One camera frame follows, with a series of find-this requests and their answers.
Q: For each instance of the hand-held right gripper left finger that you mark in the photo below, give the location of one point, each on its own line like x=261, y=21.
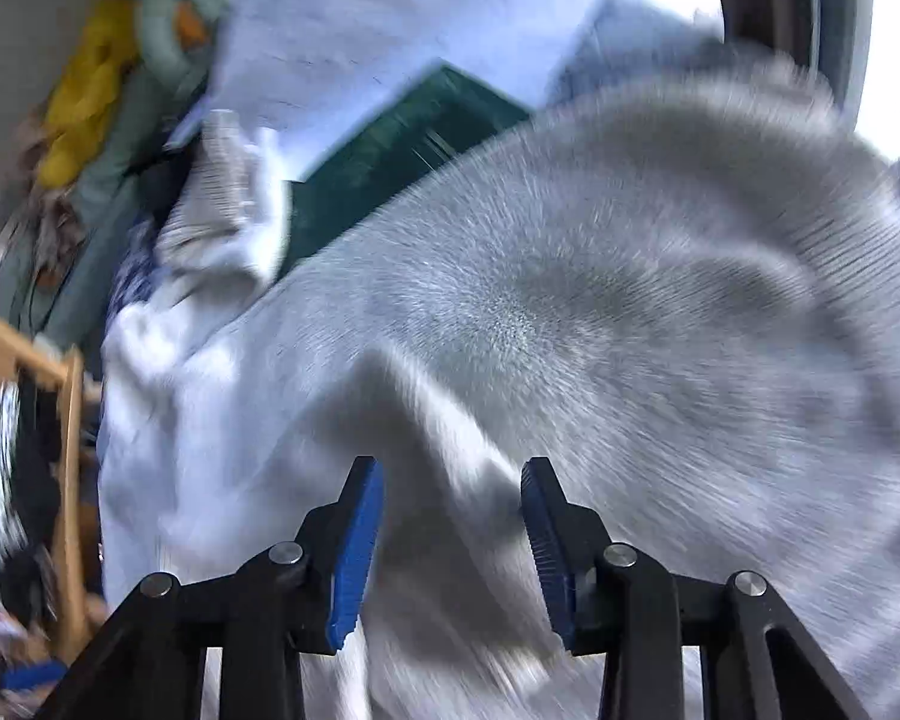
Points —
x=356, y=555

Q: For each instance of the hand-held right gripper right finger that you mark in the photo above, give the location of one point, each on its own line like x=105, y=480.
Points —
x=544, y=540

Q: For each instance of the grey fleece garment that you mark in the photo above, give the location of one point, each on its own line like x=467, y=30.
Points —
x=607, y=300

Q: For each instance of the blue patterned cloth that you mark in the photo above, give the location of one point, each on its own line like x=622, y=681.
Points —
x=131, y=270

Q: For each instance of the white knit cloth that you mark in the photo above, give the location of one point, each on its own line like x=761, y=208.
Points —
x=225, y=195

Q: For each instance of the wooden chair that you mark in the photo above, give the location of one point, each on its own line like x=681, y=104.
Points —
x=67, y=465

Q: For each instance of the dark green book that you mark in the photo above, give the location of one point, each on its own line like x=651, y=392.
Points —
x=390, y=165

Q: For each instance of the teal bed sheet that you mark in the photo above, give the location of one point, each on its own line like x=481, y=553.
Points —
x=97, y=187

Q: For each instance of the brown floral cloth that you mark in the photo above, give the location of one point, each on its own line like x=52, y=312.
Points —
x=45, y=217

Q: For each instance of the white handwritten paper sheet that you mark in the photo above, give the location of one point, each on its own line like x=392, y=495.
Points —
x=360, y=30

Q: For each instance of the yellow cloth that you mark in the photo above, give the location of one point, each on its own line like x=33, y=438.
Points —
x=90, y=90

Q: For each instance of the teal plush pillow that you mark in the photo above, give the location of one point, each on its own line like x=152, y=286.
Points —
x=161, y=30

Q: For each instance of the dark window frame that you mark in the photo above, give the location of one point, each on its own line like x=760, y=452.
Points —
x=765, y=0

